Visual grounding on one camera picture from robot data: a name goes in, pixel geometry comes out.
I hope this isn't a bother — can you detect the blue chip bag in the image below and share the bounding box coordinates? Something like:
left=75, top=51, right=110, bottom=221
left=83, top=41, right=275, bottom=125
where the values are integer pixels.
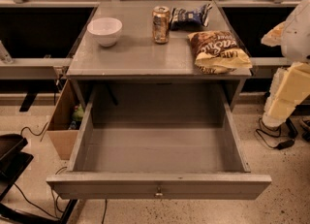
left=170, top=4, right=212, bottom=31

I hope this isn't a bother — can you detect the black power adapter with cable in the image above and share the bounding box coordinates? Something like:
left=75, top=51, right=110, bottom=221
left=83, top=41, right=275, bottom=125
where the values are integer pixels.
left=255, top=118, right=298, bottom=150

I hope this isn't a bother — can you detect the white ceramic bowl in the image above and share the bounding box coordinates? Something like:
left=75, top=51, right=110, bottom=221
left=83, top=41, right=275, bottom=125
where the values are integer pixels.
left=87, top=17, right=123, bottom=47

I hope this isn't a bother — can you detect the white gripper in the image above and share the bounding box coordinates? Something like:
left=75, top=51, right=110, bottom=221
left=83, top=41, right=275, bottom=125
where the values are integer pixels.
left=261, top=22, right=310, bottom=127

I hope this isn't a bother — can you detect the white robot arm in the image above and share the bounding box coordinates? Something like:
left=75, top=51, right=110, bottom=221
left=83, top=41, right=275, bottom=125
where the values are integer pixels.
left=261, top=0, right=310, bottom=128

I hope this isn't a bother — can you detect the cardboard box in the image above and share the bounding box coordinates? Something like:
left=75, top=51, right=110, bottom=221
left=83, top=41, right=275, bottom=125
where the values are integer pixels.
left=46, top=80, right=79, bottom=160

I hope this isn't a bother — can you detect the grey open top drawer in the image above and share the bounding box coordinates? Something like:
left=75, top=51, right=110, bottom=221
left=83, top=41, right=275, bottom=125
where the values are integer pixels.
left=46, top=83, right=271, bottom=200

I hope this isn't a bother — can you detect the brown chip bag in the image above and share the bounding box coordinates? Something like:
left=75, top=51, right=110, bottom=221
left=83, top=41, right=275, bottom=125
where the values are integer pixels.
left=188, top=31, right=252, bottom=75

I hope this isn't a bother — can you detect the grey cabinet desk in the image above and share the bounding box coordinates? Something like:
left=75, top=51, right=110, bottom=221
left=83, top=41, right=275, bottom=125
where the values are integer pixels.
left=65, top=0, right=254, bottom=106

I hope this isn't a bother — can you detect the green bottle in box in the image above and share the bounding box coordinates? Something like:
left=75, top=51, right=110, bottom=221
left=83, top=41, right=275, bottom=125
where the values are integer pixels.
left=72, top=104, right=84, bottom=121

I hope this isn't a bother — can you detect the black floor cable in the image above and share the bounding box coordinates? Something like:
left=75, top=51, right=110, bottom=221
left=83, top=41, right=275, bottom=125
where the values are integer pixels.
left=19, top=120, right=49, bottom=138

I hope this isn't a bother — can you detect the orange soda can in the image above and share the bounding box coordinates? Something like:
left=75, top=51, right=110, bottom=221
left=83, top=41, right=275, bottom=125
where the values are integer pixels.
left=152, top=6, right=170, bottom=44

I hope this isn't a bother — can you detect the black stand at left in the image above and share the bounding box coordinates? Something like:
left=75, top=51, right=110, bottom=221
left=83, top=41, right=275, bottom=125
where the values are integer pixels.
left=0, top=134, right=77, bottom=224

